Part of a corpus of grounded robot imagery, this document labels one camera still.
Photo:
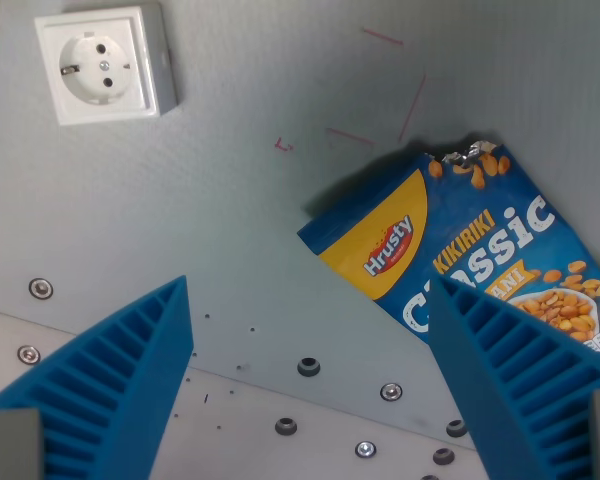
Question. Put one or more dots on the silver screw head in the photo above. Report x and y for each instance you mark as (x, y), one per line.
(391, 392)
(40, 288)
(28, 354)
(365, 449)

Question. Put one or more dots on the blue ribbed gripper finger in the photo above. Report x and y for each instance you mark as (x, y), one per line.
(111, 365)
(522, 380)

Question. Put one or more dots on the blue Hrusty peanut bag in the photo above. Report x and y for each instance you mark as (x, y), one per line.
(475, 240)

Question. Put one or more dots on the white wall power socket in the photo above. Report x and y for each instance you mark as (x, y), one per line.
(102, 65)

